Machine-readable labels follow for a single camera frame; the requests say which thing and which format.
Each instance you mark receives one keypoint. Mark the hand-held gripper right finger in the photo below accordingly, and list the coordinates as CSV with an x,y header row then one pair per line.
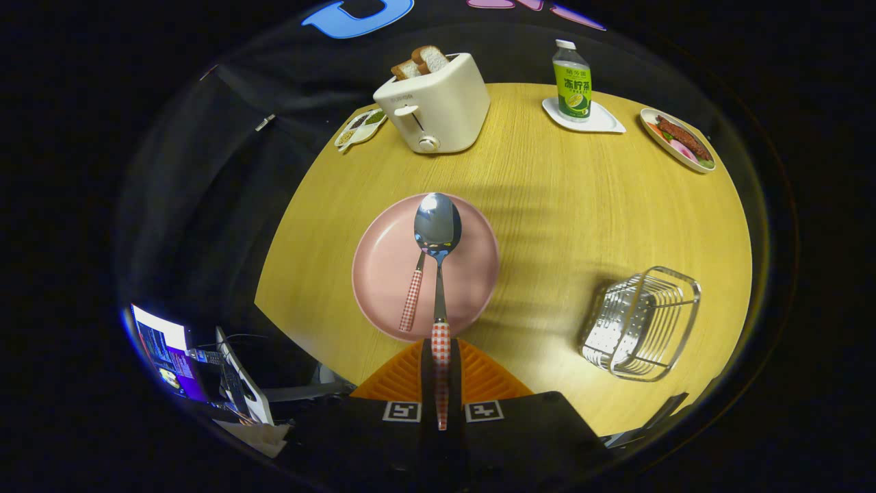
x,y
527,431

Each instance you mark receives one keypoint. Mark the fried meat piece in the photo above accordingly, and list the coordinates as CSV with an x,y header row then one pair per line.
x,y
684,137

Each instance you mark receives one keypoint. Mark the cream toaster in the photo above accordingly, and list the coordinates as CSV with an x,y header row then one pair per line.
x,y
445,103

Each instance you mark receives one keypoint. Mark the beige cloth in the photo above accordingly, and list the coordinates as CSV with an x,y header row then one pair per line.
x,y
256,438

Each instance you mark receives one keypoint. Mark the pink round food slice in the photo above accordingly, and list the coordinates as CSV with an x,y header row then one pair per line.
x,y
683,150

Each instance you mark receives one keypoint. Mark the white divided bean dish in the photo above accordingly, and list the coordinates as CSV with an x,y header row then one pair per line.
x,y
359,130

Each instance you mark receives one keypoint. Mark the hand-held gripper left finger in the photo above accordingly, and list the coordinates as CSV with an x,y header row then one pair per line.
x,y
426,376

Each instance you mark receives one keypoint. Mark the white food plate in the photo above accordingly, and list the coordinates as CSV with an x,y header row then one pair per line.
x,y
667,147

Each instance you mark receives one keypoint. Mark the pink plate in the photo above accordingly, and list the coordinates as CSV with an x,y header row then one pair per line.
x,y
383,274

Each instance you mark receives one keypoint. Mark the green tea bottle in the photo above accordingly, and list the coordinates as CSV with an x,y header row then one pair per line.
x,y
573,85

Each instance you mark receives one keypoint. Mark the white square coaster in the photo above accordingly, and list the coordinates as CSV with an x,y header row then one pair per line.
x,y
606,123

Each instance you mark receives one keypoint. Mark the toast bread slice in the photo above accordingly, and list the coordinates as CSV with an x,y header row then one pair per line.
x,y
405,70
431,58

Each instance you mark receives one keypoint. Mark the open laptop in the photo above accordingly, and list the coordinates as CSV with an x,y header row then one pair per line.
x,y
168,349

